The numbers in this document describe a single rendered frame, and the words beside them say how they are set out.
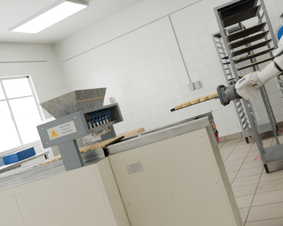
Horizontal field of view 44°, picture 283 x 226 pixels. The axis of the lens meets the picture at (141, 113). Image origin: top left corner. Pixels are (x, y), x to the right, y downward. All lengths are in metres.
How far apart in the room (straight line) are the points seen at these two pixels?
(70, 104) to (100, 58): 5.02
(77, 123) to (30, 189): 0.58
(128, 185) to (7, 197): 0.84
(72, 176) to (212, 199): 0.90
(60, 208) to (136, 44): 4.96
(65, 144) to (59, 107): 0.27
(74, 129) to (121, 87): 4.94
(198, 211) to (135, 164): 0.51
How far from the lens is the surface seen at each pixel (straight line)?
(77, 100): 2.33
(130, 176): 2.36
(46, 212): 2.48
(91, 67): 7.45
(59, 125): 2.27
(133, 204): 2.42
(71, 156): 2.28
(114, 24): 7.17
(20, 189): 2.54
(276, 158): 3.84
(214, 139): 2.25
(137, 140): 2.30
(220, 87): 2.08
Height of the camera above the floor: 1.09
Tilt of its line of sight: 1 degrees down
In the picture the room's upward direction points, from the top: 18 degrees counter-clockwise
